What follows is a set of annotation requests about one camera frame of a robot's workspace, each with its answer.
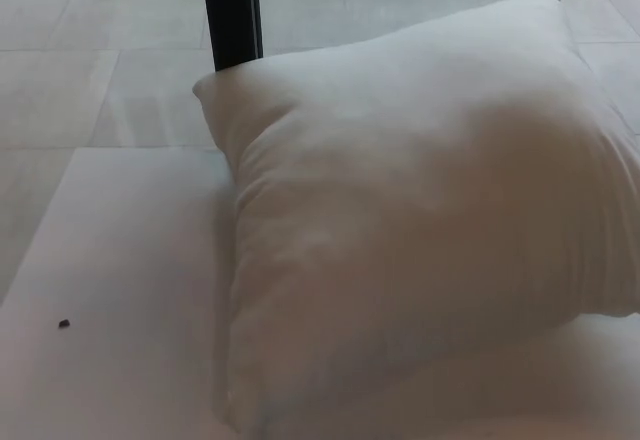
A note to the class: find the small dark crumb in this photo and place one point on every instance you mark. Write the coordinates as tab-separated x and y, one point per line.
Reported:
63	323

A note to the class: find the black metal post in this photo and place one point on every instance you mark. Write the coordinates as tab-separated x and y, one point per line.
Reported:
232	10

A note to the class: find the white square pillow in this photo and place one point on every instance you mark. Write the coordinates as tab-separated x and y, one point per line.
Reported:
400	210

